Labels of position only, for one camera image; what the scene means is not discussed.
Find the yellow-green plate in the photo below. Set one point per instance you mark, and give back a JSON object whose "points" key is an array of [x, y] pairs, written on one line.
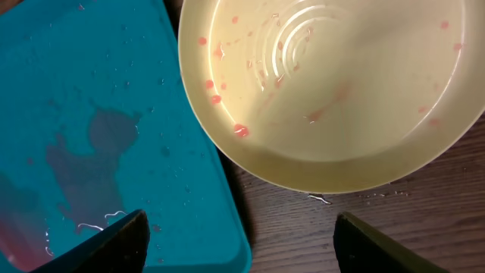
{"points": [[333, 96]]}

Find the teal plastic tray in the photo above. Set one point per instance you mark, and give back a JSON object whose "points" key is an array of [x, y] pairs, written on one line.
{"points": [[95, 124]]}

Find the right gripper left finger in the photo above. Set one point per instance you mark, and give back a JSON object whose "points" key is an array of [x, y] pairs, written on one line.
{"points": [[121, 247]]}

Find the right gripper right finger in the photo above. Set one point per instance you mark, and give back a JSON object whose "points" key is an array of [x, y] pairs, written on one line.
{"points": [[360, 247]]}

